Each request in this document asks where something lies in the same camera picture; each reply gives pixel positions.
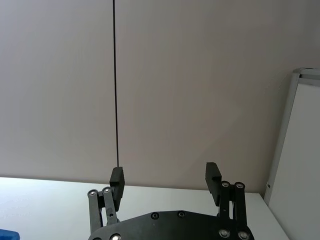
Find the white board with grey frame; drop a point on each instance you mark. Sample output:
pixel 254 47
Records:
pixel 297 160

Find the blue plastic object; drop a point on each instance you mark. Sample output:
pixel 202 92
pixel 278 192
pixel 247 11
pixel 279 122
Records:
pixel 8 235

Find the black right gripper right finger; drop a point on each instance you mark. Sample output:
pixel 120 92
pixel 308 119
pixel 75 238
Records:
pixel 212 185

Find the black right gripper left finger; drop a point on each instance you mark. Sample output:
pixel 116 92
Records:
pixel 117 185

